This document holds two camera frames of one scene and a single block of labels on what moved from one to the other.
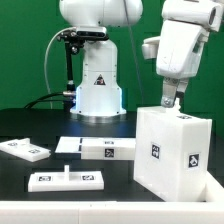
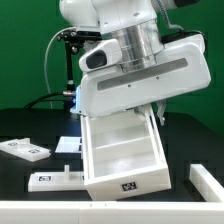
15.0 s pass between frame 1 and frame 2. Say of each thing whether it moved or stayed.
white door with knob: stayed
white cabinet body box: moved
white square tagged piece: stayed
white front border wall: stayed
